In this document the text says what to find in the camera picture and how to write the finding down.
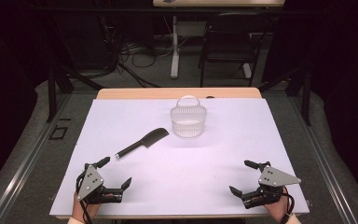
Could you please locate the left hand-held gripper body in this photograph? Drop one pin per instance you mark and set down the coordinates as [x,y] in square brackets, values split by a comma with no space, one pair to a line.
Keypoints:
[90,182]

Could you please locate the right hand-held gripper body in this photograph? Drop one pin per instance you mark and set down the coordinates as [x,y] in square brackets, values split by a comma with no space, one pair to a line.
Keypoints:
[272,180]

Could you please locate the black comb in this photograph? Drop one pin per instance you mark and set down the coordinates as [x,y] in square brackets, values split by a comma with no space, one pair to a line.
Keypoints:
[149,138]

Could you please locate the white plastic basket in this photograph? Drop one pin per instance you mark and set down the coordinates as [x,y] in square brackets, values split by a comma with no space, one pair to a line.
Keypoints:
[188,127]

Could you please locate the person's left hand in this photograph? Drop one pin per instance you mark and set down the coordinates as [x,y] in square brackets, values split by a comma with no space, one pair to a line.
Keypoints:
[85,210]

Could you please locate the person's right hand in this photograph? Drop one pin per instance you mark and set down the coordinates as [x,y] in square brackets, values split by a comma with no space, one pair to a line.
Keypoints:
[276,210]

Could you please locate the white table cover board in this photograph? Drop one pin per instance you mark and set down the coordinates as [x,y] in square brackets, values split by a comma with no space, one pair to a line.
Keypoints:
[199,174]

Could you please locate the black metal stand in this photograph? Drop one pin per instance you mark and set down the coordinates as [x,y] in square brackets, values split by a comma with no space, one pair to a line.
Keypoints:
[306,96]
[52,93]

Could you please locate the wooden table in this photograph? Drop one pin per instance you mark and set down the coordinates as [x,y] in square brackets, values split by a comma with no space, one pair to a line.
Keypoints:
[167,93]

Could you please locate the black folding chair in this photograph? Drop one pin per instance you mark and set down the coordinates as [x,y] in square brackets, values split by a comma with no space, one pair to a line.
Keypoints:
[228,46]

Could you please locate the wooden desk with white legs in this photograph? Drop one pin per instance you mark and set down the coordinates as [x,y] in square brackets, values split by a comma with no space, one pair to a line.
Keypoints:
[217,2]

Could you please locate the metal floor rail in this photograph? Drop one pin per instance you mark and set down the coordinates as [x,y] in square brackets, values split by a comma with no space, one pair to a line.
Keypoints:
[28,161]
[323,161]

